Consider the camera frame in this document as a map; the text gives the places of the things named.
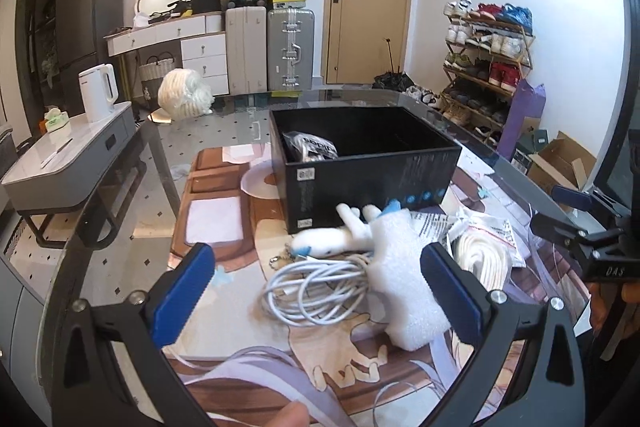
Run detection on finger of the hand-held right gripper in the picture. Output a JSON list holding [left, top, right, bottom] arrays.
[[551, 184, 632, 222], [529, 212, 627, 259]]

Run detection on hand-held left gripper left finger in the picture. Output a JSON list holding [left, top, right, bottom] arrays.
[[42, 243, 221, 427]]

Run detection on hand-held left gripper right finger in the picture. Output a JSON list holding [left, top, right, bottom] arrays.
[[420, 242, 587, 427]]

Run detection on white foam piece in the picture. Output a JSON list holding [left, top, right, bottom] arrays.
[[369, 209, 452, 351]]

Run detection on white rope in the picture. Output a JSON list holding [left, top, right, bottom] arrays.
[[447, 214, 527, 288]]

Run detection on printed plastic packet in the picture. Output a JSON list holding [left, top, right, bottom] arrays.
[[414, 211, 467, 249]]

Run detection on white cable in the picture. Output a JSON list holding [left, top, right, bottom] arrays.
[[261, 254, 386, 328]]

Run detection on white plush toy blue ears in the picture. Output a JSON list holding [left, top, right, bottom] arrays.
[[270, 201, 403, 269]]

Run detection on black cardboard box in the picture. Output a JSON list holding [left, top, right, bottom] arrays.
[[269, 107, 463, 235]]

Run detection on person's right forearm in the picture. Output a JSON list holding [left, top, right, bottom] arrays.
[[585, 279, 640, 427]]

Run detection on person's right hand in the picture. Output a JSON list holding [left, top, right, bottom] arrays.
[[587, 282, 621, 334]]

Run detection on person's left hand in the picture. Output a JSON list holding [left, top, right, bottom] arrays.
[[264, 399, 312, 427]]

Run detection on open cardboard box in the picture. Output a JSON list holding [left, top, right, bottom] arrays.
[[525, 132, 598, 212]]

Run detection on dark green box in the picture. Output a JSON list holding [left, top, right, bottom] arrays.
[[514, 129, 551, 168]]

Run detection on purple yoga mat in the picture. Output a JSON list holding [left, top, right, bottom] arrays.
[[497, 79, 546, 162]]

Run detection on dark glass door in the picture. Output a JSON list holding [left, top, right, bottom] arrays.
[[592, 0, 640, 208]]

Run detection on printed cartoon table mat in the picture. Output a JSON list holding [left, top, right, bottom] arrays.
[[167, 147, 591, 427]]

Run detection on wooden shoe rack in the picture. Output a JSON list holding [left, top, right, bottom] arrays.
[[442, 0, 536, 144]]

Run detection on grey side cabinet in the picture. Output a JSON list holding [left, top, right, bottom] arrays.
[[0, 101, 141, 249]]

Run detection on pile of scattered sneakers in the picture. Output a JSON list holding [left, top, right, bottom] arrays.
[[400, 84, 444, 108]]

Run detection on white pen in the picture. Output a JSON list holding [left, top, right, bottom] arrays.
[[40, 137, 74, 168]]

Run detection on white yarn bundle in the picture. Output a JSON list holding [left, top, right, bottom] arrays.
[[157, 68, 215, 120]]

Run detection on black umbrella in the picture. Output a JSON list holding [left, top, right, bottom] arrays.
[[372, 38, 416, 90]]

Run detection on wicker basket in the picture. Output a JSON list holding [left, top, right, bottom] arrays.
[[138, 54, 182, 100]]

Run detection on green and white small item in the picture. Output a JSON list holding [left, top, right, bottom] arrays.
[[42, 106, 70, 132]]

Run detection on white electric kettle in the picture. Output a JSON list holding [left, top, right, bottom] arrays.
[[77, 63, 120, 124]]

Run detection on white dresser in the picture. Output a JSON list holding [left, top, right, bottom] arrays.
[[104, 13, 231, 98]]

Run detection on beige suitcase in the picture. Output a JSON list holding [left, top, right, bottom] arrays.
[[225, 6, 268, 96]]

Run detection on silver suitcase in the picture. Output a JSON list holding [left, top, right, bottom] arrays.
[[266, 8, 316, 92]]

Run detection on grey refrigerator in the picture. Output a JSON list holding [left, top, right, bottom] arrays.
[[55, 0, 125, 108]]

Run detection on dark glass cabinet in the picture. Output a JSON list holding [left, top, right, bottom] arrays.
[[15, 0, 63, 142]]

